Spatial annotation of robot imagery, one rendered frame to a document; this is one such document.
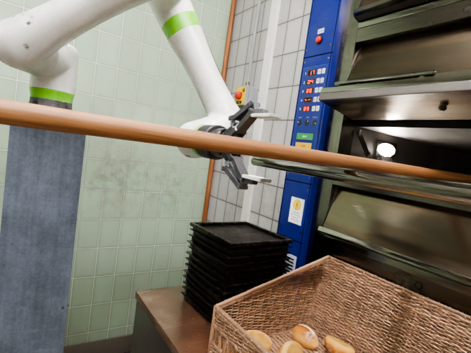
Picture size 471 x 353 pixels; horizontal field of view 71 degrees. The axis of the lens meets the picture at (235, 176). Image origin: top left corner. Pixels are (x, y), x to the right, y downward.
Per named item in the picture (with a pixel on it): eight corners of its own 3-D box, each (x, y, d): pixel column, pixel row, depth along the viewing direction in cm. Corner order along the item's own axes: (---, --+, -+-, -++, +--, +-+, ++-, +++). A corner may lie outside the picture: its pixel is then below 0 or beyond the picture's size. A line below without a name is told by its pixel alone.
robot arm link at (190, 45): (165, 49, 106) (174, 29, 96) (195, 41, 111) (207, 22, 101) (215, 151, 107) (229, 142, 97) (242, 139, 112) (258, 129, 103)
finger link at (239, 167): (225, 143, 81) (222, 148, 82) (240, 179, 74) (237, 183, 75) (238, 146, 83) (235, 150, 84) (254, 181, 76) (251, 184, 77)
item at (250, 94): (244, 108, 176) (247, 89, 175) (256, 108, 167) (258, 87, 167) (233, 106, 171) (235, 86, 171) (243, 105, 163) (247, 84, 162)
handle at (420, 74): (329, 97, 114) (332, 99, 115) (428, 90, 87) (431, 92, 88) (334, 80, 114) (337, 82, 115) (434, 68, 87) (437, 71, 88)
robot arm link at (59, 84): (12, 92, 99) (17, 26, 97) (45, 101, 114) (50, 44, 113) (54, 98, 98) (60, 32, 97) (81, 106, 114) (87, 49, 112)
